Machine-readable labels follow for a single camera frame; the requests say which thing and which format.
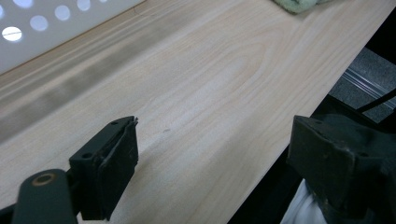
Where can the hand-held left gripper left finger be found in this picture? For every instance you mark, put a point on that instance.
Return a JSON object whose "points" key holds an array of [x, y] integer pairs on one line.
{"points": [[106, 168]]}

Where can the white cloth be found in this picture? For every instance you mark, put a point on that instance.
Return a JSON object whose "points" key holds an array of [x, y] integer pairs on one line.
{"points": [[303, 208]]}

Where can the white perforated panel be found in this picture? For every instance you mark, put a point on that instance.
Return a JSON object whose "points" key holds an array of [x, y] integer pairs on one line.
{"points": [[46, 28]]}

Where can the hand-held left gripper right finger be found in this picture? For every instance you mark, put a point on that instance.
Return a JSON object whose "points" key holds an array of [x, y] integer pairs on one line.
{"points": [[336, 158]]}

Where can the light green cloth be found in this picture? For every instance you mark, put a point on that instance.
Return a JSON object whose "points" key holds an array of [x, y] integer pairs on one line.
{"points": [[295, 4]]}

